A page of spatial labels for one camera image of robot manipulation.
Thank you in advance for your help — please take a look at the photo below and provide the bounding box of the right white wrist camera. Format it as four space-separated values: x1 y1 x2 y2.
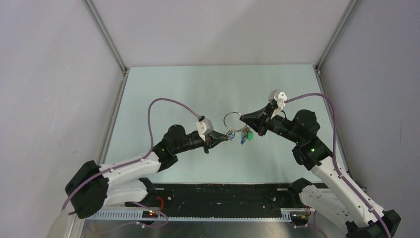
268 89 288 119

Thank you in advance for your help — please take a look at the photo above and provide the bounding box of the controller board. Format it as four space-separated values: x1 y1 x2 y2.
141 210 160 219
291 214 310 221

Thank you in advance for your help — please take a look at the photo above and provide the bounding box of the left controller board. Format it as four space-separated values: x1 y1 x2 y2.
141 210 160 219

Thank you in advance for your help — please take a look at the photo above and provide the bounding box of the purple cable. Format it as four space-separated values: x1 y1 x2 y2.
61 98 205 227
284 93 391 238

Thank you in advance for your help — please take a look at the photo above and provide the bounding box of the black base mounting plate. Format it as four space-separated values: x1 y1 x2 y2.
124 182 354 219

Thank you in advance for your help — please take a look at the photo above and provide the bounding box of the right aluminium corner post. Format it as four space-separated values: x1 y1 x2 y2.
315 0 362 71

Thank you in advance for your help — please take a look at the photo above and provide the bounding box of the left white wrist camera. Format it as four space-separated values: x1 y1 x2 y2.
196 117 213 141

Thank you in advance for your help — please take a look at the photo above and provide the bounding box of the keyring with coloured keys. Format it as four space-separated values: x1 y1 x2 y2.
223 112 255 146

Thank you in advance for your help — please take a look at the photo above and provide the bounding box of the aluminium corner post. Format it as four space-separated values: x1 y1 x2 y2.
82 0 128 75
315 0 362 71

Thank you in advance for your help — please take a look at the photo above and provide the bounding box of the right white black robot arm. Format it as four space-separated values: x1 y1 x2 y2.
240 104 401 238

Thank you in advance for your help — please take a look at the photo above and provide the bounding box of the right controller board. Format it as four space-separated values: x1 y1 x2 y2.
291 214 310 221

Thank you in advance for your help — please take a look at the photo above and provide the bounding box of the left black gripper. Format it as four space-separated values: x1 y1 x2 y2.
173 130 227 154

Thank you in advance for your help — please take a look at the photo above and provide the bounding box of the aluminium frame rail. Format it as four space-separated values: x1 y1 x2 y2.
74 187 373 221

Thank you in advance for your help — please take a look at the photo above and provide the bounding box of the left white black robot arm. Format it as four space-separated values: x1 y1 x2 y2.
65 124 229 219

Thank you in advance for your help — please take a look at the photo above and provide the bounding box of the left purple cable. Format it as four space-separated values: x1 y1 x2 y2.
61 98 205 227

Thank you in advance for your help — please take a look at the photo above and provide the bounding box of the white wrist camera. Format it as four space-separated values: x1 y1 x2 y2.
196 117 213 141
268 89 288 119

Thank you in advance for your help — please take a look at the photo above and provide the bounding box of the left aluminium corner post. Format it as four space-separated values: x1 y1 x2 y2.
82 0 128 75

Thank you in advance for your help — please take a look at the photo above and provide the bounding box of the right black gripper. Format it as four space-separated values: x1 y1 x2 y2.
240 103 303 144

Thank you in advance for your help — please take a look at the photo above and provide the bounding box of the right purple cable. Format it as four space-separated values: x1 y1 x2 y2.
284 93 391 238

